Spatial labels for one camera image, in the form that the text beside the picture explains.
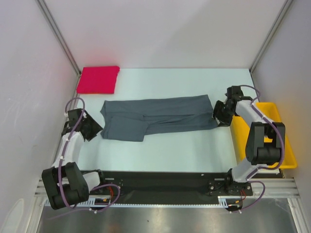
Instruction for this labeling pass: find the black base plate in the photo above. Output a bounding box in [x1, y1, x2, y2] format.
[90, 170, 269, 206]

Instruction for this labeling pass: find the aluminium frame post right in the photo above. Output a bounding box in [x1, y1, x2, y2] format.
[249, 0, 294, 75]

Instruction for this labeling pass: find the grey t-shirt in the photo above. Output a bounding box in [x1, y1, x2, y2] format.
[101, 95, 218, 142]

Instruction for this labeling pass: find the aluminium frame post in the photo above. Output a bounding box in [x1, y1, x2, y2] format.
[35, 0, 82, 75]
[249, 0, 294, 75]

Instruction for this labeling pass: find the white cable duct right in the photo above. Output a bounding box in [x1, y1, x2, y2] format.
[218, 196, 243, 208]

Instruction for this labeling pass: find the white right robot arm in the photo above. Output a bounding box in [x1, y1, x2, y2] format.
[80, 86, 285, 195]

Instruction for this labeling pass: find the white cable duct left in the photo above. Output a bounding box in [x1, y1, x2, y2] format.
[45, 196, 115, 206]

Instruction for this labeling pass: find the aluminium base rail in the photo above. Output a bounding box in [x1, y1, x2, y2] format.
[34, 177, 299, 199]

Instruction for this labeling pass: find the folded red t-shirt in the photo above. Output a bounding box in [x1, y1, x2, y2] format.
[76, 66, 120, 94]

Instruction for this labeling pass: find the yellow plastic tray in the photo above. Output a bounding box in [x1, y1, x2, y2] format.
[230, 102, 298, 170]

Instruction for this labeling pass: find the aluminium frame post left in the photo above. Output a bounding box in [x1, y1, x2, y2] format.
[35, 0, 82, 75]

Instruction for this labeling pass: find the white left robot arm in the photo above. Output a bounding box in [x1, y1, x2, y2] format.
[41, 109, 107, 210]

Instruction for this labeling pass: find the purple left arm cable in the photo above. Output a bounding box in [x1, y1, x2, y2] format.
[46, 97, 121, 220]

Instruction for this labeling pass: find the white cable duct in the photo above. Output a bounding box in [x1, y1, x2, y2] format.
[45, 196, 115, 206]
[218, 196, 243, 208]

